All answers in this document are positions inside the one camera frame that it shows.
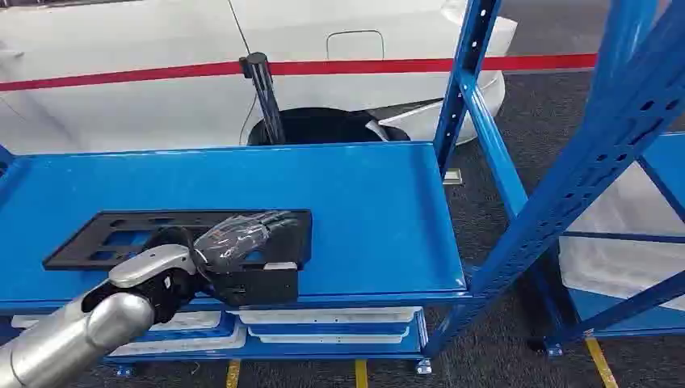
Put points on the large white sheet panel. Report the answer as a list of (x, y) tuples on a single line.
[(615, 257)]

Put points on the black perforated plastic plate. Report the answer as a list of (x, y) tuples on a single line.
[(69, 253)]

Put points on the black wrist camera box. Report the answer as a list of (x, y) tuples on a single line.
[(257, 286)]

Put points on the blue steel shelf rack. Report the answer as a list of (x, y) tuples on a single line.
[(663, 160), (374, 214)]

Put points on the red barrier belt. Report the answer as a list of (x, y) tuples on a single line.
[(374, 66)]

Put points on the black stanchion post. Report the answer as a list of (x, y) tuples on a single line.
[(267, 96)]

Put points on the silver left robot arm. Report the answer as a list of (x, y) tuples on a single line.
[(64, 337)]

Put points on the small metal floor plate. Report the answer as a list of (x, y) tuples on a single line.
[(453, 177)]

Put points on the white car body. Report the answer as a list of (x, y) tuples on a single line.
[(134, 32)]

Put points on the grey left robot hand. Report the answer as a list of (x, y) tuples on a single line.
[(235, 241)]

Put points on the yellow floor tape strip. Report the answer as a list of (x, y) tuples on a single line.
[(361, 375), (233, 375), (600, 364)]

